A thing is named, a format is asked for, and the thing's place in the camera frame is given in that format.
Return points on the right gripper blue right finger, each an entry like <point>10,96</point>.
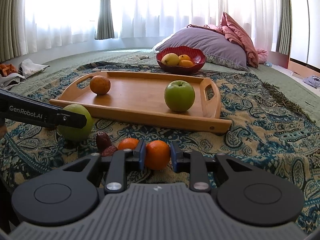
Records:
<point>193,163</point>

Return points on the green curtain left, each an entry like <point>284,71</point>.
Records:
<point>104,29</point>

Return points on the yellow pear in bowl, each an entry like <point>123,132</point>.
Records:
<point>170,59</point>

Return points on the green curtain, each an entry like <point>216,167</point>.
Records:
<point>285,28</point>
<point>104,29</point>

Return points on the orange fruit in bowl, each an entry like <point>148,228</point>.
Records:
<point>184,57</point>
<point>186,63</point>

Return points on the pink blanket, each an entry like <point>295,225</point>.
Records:
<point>235,34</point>

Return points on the orange cloth far left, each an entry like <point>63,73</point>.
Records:
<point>7,69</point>

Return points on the paisley patterned throw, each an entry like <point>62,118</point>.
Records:
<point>275,126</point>

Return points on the dark red date upper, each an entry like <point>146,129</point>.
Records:
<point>103,141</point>

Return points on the purple pillow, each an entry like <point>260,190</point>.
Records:
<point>215,47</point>

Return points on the orange fruit in bowl front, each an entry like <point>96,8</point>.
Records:
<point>186,63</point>

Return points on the green apple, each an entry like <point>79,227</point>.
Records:
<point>179,96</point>

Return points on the lavender cloth on floor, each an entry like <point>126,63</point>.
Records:
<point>313,81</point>

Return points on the dark red date lower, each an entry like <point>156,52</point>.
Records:
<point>108,152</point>

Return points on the small tangerine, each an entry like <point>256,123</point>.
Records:
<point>128,143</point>
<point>157,155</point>

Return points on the green curtain right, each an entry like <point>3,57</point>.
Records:
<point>285,28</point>

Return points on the large pale green fruit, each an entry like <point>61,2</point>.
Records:
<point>77,134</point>

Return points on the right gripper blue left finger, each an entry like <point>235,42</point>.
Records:
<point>123,162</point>

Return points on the orange fruit in bowl back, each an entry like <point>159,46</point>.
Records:
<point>184,57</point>

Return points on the wooden serving tray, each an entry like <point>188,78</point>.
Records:
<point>137,97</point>

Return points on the dark red date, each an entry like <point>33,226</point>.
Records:
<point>108,152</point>
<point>103,141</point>

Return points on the red fruit bowl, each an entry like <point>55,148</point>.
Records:
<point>196,55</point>

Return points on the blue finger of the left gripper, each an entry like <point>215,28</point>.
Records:
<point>67,118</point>

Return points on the large mottled orange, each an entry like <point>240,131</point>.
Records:
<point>100,85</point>

